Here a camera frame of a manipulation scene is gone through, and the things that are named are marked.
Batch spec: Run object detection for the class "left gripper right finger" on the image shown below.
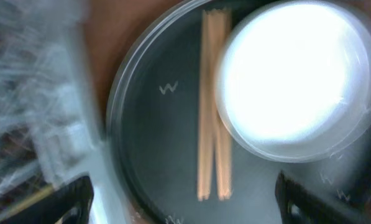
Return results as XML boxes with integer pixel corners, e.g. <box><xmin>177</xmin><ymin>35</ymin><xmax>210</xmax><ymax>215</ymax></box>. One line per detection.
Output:
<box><xmin>275</xmin><ymin>171</ymin><xmax>371</xmax><ymax>223</ymax></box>

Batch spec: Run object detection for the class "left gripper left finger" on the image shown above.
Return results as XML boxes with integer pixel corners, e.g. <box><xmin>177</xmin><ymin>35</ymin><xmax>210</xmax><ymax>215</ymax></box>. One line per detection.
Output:
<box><xmin>0</xmin><ymin>175</ymin><xmax>94</xmax><ymax>224</ymax></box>

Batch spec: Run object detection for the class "wooden chopstick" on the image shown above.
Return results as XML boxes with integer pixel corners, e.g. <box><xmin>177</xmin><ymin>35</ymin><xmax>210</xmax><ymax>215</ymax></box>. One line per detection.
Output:
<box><xmin>210</xmin><ymin>10</ymin><xmax>232</xmax><ymax>200</ymax></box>
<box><xmin>197</xmin><ymin>11</ymin><xmax>214</xmax><ymax>201</ymax></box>

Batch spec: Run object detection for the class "grey round plate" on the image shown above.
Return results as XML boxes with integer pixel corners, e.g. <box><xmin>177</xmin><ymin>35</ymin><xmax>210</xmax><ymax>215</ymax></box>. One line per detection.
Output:
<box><xmin>215</xmin><ymin>1</ymin><xmax>371</xmax><ymax>163</ymax></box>

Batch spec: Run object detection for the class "grey plastic dishwasher rack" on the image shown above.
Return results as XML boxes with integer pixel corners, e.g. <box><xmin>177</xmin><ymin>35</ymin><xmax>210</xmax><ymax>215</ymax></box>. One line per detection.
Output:
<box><xmin>0</xmin><ymin>1</ymin><xmax>102</xmax><ymax>222</ymax></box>

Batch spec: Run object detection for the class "round black serving tray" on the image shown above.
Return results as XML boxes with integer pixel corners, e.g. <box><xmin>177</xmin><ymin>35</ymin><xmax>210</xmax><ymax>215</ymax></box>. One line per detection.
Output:
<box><xmin>107</xmin><ymin>1</ymin><xmax>371</xmax><ymax>223</ymax></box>

